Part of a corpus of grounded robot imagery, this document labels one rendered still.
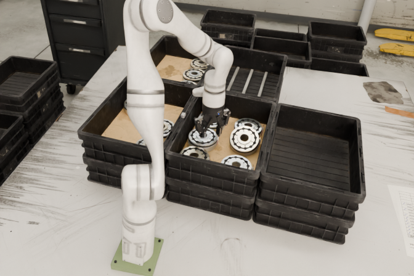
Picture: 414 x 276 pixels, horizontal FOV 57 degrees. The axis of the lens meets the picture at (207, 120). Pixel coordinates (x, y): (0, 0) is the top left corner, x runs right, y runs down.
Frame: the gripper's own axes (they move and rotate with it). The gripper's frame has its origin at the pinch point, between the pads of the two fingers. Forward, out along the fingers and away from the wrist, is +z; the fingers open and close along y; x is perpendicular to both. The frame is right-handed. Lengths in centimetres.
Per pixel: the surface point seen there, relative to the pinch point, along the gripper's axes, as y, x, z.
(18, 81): -53, 133, 37
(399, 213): 47, -50, 16
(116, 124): -27.1, 23.7, 2.9
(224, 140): 4.5, -2.3, 2.9
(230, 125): 11.2, 4.1, 2.8
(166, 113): -7.3, 21.9, 2.9
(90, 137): -39.9, 8.9, -6.4
